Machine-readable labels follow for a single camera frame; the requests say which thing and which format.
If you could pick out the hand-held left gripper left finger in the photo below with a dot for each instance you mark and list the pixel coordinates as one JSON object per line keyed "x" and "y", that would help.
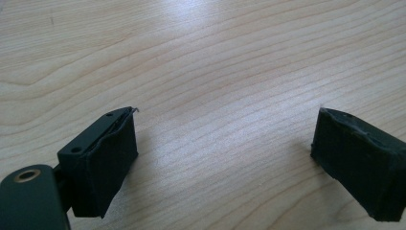
{"x": 102, "y": 166}

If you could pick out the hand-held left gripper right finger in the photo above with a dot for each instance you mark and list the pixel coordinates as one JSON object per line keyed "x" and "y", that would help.
{"x": 360, "y": 166}

